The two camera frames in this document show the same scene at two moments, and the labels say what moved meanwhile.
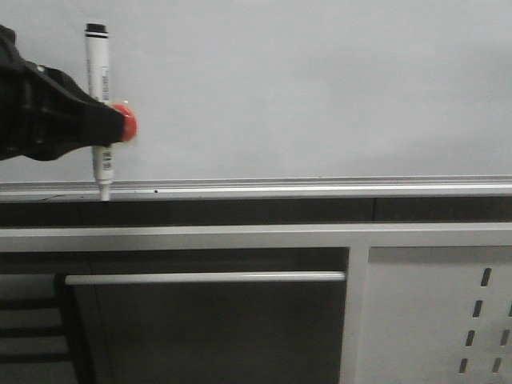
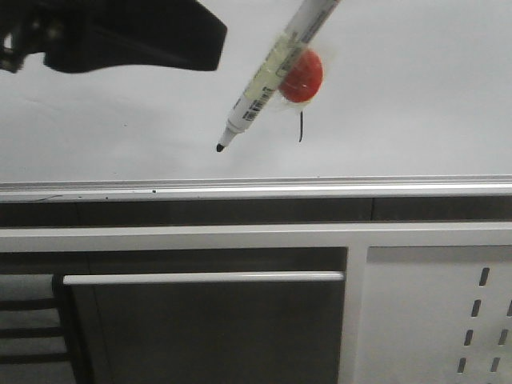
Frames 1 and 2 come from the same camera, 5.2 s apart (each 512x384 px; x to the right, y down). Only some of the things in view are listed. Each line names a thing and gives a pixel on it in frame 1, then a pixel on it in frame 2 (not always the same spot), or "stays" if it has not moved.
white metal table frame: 358,238 stays
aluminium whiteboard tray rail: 262,188 stays
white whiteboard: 285,89 stays
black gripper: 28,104 to 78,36
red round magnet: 130,122 to 303,80
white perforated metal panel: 436,314 stays
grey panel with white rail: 215,327 stays
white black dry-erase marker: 98,88 to 277,65
